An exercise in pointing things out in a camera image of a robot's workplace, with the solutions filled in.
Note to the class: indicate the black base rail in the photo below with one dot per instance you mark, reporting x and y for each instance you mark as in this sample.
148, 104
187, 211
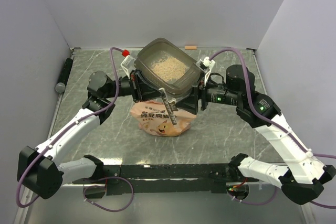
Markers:
176, 178

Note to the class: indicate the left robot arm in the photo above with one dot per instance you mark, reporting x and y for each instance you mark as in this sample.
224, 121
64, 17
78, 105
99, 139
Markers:
41, 169

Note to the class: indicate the small orange block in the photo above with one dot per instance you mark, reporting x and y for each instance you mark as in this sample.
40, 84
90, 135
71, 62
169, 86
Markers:
190, 47

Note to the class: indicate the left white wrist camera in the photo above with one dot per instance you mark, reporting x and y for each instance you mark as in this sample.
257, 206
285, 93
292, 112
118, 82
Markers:
127, 64

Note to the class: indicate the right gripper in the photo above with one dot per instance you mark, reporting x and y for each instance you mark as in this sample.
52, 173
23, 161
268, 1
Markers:
189, 103

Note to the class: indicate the black cylinder with grey cap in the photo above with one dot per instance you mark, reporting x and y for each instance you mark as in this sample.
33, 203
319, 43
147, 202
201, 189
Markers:
64, 76

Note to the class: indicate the clean litter granules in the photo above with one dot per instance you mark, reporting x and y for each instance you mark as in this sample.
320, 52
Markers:
169, 69

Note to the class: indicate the grey plastic litter box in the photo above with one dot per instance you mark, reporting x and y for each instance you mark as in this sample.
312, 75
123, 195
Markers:
159, 49

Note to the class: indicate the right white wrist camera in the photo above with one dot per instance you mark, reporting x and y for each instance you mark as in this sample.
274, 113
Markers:
206, 65

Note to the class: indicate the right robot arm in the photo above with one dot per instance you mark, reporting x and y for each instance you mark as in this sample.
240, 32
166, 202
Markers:
303, 175

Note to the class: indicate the pink cat litter bag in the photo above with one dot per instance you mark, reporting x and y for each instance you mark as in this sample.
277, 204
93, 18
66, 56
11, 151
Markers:
153, 119

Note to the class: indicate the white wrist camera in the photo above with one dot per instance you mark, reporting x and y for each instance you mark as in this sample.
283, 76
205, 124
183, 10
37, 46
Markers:
127, 64
206, 65

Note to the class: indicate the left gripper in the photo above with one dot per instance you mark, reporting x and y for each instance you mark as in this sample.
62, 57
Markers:
147, 91

